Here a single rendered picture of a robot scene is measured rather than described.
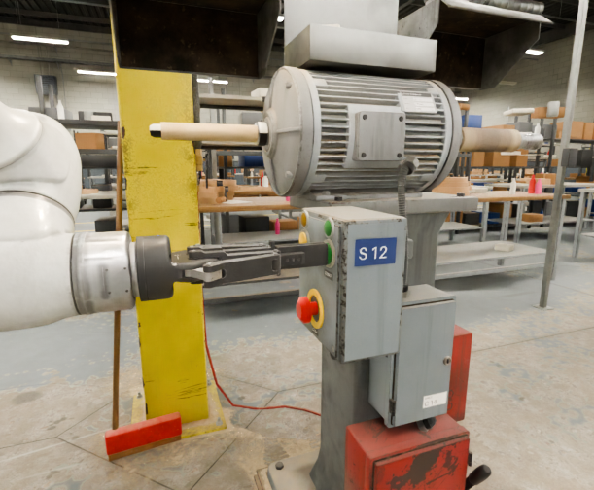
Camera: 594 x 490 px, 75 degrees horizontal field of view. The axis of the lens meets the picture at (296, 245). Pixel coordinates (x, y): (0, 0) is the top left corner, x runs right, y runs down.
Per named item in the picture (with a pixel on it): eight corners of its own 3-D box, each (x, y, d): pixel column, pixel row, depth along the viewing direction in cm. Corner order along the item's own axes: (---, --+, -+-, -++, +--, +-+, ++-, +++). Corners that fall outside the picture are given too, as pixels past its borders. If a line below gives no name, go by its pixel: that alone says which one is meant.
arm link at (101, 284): (78, 329, 39) (140, 320, 41) (67, 240, 37) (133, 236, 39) (90, 299, 48) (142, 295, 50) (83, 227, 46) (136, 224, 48)
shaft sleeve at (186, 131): (254, 142, 79) (254, 125, 78) (258, 141, 76) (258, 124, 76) (161, 140, 73) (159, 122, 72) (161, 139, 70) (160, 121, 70)
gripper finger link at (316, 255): (275, 246, 50) (277, 247, 49) (326, 242, 52) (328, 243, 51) (276, 268, 50) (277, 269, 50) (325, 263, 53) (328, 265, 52)
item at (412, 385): (420, 391, 92) (436, 156, 81) (451, 417, 82) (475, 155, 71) (365, 403, 87) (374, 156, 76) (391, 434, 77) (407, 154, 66)
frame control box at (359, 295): (397, 323, 81) (403, 200, 76) (474, 373, 62) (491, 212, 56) (286, 341, 73) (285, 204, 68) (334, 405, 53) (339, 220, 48)
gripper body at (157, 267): (139, 289, 49) (213, 282, 52) (137, 312, 41) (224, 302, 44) (134, 230, 48) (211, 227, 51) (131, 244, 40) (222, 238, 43)
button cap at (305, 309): (316, 315, 61) (317, 291, 60) (327, 324, 58) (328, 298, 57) (294, 318, 60) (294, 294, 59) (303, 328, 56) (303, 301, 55)
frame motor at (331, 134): (398, 191, 106) (402, 91, 101) (472, 198, 81) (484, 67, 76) (253, 194, 92) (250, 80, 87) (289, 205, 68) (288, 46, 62)
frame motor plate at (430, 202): (411, 201, 107) (412, 188, 107) (478, 210, 85) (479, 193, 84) (289, 205, 95) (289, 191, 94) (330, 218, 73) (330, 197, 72)
